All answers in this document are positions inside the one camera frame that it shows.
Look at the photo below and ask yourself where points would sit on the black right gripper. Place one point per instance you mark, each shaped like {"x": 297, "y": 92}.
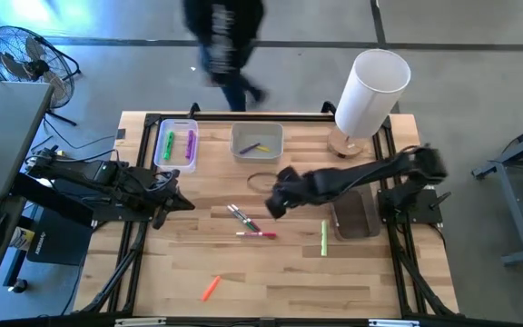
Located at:
{"x": 289, "y": 186}

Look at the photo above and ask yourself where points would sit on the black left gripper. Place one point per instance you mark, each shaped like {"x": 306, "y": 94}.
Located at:
{"x": 161, "y": 186}

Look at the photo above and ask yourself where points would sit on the small yellow highlighter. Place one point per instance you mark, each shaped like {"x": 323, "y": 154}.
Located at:
{"x": 263, "y": 148}

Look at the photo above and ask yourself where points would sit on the small purple highlighter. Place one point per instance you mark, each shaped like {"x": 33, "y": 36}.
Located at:
{"x": 249, "y": 148}

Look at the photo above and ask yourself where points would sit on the green Expo marker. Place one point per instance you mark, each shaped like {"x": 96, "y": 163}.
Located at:
{"x": 243, "y": 220}

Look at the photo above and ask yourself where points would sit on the pink Expo marker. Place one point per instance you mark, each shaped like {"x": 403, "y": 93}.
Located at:
{"x": 257, "y": 234}

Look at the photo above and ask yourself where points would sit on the large purple highlighter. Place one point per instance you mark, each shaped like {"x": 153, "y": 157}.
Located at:
{"x": 190, "y": 144}

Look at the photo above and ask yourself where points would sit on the light green Sharpie highlighter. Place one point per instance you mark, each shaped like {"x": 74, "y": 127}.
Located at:
{"x": 323, "y": 238}

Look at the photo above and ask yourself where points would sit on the small orange highlighter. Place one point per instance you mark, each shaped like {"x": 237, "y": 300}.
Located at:
{"x": 210, "y": 289}

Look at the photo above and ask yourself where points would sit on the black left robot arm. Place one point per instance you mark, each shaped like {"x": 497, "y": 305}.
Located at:
{"x": 89, "y": 172}

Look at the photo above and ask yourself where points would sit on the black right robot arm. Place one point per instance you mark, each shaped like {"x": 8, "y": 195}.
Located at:
{"x": 357, "y": 175}

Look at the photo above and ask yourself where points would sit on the clear plastic bin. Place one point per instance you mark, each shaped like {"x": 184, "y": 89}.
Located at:
{"x": 177, "y": 154}

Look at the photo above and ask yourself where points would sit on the white plastic bin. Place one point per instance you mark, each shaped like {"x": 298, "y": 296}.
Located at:
{"x": 257, "y": 134}

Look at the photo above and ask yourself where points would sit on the smoky grey translucent bin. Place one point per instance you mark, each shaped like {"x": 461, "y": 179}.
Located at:
{"x": 354, "y": 222}

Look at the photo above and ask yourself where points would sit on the white shade wooden base lamp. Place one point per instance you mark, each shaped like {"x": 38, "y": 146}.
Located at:
{"x": 370, "y": 91}

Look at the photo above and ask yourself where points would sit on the person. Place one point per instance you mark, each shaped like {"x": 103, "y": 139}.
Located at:
{"x": 225, "y": 41}

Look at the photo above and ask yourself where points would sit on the yellow white box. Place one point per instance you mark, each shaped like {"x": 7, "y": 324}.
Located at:
{"x": 22, "y": 237}

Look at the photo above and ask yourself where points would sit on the black caster wheel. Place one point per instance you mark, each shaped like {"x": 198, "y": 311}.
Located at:
{"x": 18, "y": 286}

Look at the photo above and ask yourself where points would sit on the grey desk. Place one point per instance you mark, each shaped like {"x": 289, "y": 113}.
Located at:
{"x": 2, "y": 127}

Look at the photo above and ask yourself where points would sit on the black floor fan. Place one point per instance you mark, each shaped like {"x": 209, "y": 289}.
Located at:
{"x": 30, "y": 68}

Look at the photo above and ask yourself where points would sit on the grey metal stand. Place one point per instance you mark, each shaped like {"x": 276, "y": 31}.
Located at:
{"x": 516, "y": 218}

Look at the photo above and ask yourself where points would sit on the black table frame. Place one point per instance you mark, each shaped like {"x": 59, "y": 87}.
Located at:
{"x": 266, "y": 117}

